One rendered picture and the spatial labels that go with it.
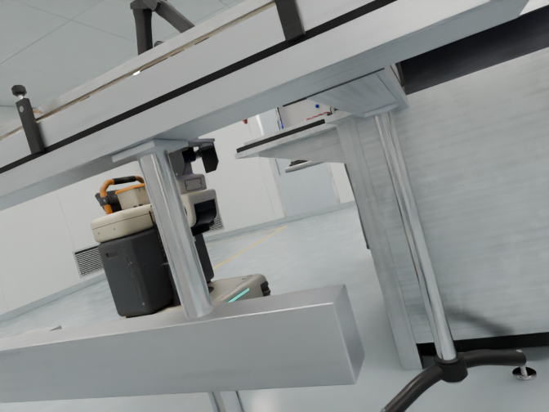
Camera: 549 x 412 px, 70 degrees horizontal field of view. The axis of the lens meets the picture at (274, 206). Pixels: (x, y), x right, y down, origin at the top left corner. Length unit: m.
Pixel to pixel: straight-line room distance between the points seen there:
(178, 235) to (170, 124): 0.18
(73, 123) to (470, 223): 1.09
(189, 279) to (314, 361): 0.24
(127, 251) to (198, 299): 1.35
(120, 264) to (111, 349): 1.28
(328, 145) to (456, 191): 0.46
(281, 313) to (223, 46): 0.37
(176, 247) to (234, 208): 7.21
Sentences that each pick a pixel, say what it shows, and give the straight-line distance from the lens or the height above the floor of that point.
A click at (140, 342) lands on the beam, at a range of 0.75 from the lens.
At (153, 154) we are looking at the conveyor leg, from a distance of 0.66.
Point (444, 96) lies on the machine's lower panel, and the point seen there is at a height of 0.84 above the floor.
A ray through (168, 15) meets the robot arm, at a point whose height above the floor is 1.48.
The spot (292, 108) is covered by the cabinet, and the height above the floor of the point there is 1.15.
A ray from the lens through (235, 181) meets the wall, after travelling 7.77.
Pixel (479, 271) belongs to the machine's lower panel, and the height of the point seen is 0.30.
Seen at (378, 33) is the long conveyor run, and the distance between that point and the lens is 0.49.
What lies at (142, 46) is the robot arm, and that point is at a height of 1.43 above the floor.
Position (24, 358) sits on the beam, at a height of 0.53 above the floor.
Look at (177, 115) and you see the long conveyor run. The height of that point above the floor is 0.86.
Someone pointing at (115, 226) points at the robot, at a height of 0.74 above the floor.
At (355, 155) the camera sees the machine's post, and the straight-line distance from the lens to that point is 1.31.
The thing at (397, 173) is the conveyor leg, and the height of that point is 0.67.
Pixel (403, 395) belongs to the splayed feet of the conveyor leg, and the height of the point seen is 0.10.
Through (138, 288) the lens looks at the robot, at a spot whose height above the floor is 0.43.
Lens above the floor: 0.72
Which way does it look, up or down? 3 degrees down
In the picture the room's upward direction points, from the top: 16 degrees counter-clockwise
